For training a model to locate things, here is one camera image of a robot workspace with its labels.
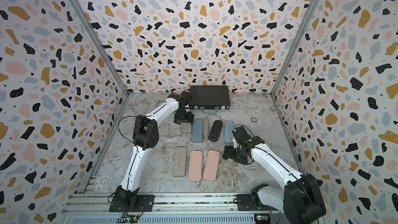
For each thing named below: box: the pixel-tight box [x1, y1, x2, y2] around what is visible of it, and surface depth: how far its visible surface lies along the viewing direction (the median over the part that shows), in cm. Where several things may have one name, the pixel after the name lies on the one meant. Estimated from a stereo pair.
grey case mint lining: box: [192, 118, 204, 144], surface depth 98 cm
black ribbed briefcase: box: [189, 85, 231, 115], surface depth 122 cm
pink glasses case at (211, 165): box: [203, 149, 221, 182], surface depth 85 cm
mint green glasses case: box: [172, 146, 188, 177], surface depth 85 cm
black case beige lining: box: [208, 119, 223, 143], surface depth 99 cm
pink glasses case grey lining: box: [188, 150, 203, 181], surface depth 85 cm
